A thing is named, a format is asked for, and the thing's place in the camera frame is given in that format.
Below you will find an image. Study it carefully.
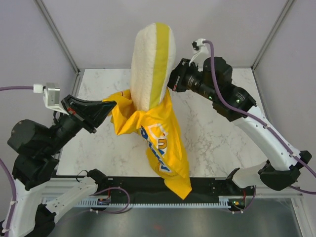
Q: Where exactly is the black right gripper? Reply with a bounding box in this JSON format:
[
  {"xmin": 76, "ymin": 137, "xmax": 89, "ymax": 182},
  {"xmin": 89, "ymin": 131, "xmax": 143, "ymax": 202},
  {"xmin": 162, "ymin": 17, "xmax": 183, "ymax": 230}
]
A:
[{"xmin": 159, "ymin": 58, "xmax": 218, "ymax": 102}]

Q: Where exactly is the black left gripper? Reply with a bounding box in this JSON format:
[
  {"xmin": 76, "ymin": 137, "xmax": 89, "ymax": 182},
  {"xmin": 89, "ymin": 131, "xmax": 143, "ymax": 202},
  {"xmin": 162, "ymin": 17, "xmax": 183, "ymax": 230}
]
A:
[{"xmin": 45, "ymin": 92, "xmax": 119, "ymax": 153}]

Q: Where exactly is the white pillow yellow piping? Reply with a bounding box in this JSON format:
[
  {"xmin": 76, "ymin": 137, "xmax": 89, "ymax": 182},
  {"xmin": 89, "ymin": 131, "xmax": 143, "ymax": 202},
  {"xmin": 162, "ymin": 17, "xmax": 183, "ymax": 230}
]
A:
[{"xmin": 130, "ymin": 22, "xmax": 176, "ymax": 111}]

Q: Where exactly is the yellow pillowcase with logo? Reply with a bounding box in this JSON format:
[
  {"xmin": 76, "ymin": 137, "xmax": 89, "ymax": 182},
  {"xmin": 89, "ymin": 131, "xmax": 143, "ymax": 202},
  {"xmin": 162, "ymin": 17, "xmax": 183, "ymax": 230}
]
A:
[{"xmin": 104, "ymin": 90, "xmax": 192, "ymax": 199}]

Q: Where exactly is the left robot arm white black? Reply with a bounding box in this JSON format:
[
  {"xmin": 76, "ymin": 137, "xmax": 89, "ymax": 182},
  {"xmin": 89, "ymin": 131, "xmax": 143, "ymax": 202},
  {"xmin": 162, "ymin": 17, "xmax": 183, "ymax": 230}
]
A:
[{"xmin": 0, "ymin": 95, "xmax": 116, "ymax": 237}]

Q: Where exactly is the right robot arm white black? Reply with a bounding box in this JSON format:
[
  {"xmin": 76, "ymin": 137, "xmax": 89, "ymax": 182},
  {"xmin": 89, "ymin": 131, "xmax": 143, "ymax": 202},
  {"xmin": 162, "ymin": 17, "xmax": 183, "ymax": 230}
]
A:
[{"xmin": 168, "ymin": 57, "xmax": 312, "ymax": 195}]

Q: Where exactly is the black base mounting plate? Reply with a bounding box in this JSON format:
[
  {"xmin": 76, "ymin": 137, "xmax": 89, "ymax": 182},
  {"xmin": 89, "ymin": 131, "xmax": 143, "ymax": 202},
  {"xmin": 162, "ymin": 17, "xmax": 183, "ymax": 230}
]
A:
[{"xmin": 103, "ymin": 176, "xmax": 254, "ymax": 204}]

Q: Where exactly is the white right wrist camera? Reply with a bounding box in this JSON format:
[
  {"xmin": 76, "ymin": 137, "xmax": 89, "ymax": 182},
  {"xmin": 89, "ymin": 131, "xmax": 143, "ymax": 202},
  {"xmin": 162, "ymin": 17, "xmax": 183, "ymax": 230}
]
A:
[{"xmin": 189, "ymin": 39, "xmax": 209, "ymax": 67}]

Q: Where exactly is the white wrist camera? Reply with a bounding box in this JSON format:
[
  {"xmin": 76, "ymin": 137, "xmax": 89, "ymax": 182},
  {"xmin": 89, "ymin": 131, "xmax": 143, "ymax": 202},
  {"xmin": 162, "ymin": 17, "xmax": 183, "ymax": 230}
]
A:
[
  {"xmin": 33, "ymin": 82, "xmax": 67, "ymax": 114},
  {"xmin": 189, "ymin": 39, "xmax": 209, "ymax": 67}
]

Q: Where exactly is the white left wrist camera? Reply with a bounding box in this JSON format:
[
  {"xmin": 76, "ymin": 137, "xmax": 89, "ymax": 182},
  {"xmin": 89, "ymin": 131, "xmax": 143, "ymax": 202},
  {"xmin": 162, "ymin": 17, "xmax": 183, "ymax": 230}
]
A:
[{"xmin": 33, "ymin": 82, "xmax": 67, "ymax": 114}]

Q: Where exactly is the aluminium front frame rail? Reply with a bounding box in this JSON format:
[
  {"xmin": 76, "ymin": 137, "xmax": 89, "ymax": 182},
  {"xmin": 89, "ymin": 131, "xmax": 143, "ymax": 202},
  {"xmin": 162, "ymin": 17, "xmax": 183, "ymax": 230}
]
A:
[{"xmin": 42, "ymin": 178, "xmax": 303, "ymax": 198}]

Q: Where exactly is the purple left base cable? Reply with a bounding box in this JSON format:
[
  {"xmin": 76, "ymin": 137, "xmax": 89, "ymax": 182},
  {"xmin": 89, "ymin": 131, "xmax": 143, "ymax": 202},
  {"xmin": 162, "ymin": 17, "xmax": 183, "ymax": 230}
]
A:
[{"xmin": 88, "ymin": 187, "xmax": 133, "ymax": 215}]

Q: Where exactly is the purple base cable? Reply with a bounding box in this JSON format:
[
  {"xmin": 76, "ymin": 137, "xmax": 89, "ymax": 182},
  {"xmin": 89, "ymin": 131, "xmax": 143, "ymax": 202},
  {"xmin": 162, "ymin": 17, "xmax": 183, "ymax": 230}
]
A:
[
  {"xmin": 228, "ymin": 185, "xmax": 257, "ymax": 215},
  {"xmin": 88, "ymin": 187, "xmax": 133, "ymax": 215}
]

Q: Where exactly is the left aluminium corner post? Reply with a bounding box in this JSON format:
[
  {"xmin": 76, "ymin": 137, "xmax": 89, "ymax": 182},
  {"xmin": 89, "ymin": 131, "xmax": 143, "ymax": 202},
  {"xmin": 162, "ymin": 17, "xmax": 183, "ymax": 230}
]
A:
[{"xmin": 34, "ymin": 0, "xmax": 80, "ymax": 75}]

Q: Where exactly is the aluminium corner post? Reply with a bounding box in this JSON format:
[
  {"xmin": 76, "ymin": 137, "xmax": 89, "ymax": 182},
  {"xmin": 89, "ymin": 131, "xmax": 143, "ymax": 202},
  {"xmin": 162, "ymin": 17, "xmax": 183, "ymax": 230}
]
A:
[
  {"xmin": 34, "ymin": 0, "xmax": 80, "ymax": 75},
  {"xmin": 251, "ymin": 0, "xmax": 296, "ymax": 72}
]

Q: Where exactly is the right aluminium corner post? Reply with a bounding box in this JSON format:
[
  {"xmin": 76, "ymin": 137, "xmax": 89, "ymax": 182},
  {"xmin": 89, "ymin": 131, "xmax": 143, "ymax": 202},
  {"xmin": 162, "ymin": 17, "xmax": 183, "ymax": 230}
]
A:
[{"xmin": 251, "ymin": 0, "xmax": 296, "ymax": 72}]

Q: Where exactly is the white slotted cable duct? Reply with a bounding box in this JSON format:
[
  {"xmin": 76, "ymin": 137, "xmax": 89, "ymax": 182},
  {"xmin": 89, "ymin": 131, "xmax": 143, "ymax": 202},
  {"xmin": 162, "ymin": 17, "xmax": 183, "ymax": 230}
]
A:
[{"xmin": 75, "ymin": 197, "xmax": 244, "ymax": 208}]

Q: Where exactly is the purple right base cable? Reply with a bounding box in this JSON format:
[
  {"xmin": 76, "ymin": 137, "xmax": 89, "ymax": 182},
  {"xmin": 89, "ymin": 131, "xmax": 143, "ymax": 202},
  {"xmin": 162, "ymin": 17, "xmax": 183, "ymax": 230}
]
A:
[{"xmin": 228, "ymin": 185, "xmax": 257, "ymax": 215}]

